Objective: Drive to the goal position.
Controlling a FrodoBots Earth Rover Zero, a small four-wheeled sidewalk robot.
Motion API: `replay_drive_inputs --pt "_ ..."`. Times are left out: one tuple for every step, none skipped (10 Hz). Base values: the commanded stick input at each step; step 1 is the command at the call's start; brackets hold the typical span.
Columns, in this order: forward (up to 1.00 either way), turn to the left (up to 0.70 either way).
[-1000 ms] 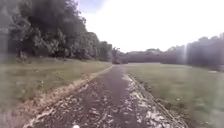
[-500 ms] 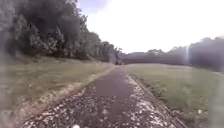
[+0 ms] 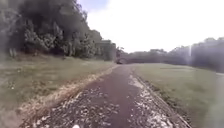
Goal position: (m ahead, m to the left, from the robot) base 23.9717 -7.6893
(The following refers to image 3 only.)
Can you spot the distant row of trees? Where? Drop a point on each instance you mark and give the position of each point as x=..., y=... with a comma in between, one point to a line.
x=186, y=55

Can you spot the robot's own part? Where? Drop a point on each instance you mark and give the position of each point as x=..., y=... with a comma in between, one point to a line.
x=76, y=126

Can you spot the grass field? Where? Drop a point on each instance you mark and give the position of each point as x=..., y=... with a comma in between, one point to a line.
x=180, y=83

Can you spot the dark leaf-strewn dirt path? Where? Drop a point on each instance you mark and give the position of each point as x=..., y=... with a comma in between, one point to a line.
x=115, y=90

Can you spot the wood of dark trees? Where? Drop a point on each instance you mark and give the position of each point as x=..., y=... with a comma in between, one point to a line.
x=50, y=30

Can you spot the grass verge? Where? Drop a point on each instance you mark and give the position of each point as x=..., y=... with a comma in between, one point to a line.
x=43, y=76

